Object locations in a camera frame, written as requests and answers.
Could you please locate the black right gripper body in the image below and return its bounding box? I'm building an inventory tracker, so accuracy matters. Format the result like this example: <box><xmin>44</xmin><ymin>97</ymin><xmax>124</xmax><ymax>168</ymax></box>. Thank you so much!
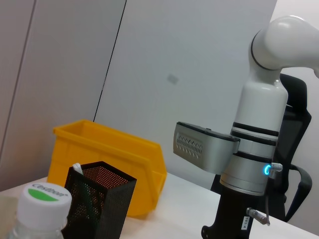
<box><xmin>201</xmin><ymin>186</ymin><xmax>269</xmax><ymax>239</ymax></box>

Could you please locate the clear water bottle green label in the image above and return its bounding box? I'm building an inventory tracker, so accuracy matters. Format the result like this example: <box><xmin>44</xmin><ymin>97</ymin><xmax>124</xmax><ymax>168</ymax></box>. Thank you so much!
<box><xmin>4</xmin><ymin>183</ymin><xmax>73</xmax><ymax>239</ymax></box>

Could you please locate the black mesh pen holder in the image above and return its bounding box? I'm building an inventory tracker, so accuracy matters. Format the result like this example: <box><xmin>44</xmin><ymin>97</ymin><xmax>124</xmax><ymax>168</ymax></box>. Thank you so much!
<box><xmin>61</xmin><ymin>161</ymin><xmax>137</xmax><ymax>239</ymax></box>

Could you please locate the black office chair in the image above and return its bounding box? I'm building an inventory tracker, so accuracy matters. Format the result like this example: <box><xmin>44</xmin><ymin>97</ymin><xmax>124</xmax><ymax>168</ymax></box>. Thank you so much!
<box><xmin>210</xmin><ymin>73</ymin><xmax>314</xmax><ymax>224</ymax></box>

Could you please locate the yellow plastic bin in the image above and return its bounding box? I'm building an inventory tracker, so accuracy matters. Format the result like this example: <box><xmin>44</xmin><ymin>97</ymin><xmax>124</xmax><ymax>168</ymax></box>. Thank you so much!
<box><xmin>47</xmin><ymin>119</ymin><xmax>167</xmax><ymax>217</ymax></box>

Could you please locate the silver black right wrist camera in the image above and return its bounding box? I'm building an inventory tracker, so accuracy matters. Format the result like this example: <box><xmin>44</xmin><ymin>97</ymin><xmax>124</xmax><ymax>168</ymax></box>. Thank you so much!
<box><xmin>173</xmin><ymin>121</ymin><xmax>242</xmax><ymax>175</ymax></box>

